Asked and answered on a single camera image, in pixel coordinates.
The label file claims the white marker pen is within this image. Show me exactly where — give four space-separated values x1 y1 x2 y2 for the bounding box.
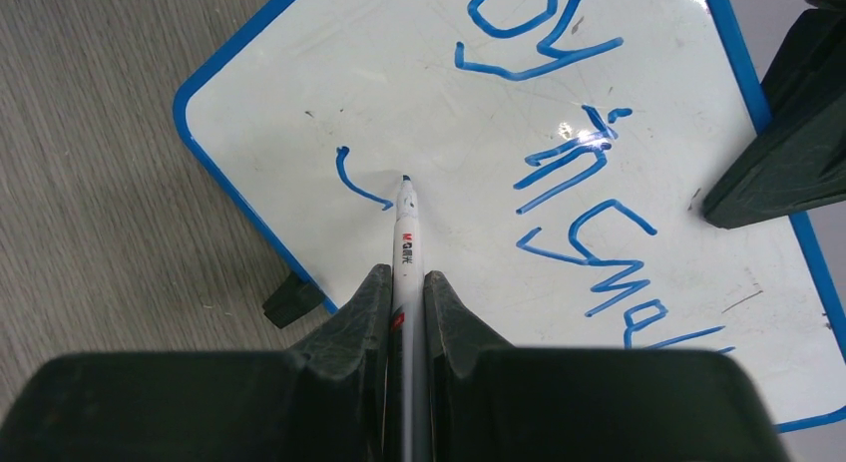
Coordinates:
385 175 432 461

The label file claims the blue framed whiteboard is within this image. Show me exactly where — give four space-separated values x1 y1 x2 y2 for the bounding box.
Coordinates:
173 0 845 431

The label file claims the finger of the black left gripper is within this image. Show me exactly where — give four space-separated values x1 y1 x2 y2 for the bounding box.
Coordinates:
702 0 845 229

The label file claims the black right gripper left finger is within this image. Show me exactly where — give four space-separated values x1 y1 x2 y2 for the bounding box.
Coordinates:
1 264 392 461

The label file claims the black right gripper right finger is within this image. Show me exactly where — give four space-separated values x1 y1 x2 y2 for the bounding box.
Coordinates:
423 270 788 461

